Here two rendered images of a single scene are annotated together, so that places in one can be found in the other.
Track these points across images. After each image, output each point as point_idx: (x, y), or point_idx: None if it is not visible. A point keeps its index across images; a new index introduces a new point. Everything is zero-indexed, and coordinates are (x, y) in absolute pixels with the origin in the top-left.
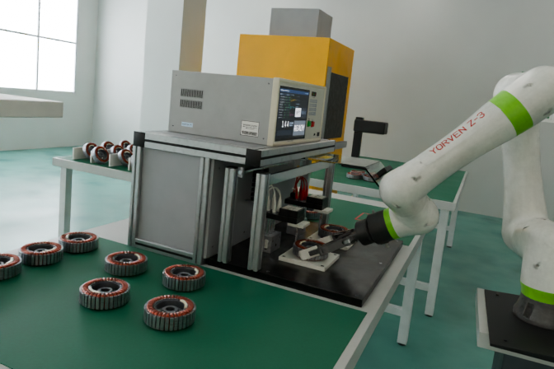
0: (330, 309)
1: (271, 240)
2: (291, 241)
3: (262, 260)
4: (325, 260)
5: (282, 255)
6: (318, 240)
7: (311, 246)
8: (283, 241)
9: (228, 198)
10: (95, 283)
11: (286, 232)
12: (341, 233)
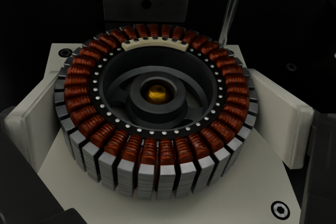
0: None
1: None
2: (274, 28)
3: (16, 26)
4: (136, 204)
5: (67, 48)
6: (257, 83)
7: (173, 88)
8: (248, 14)
9: None
10: None
11: None
12: (325, 178)
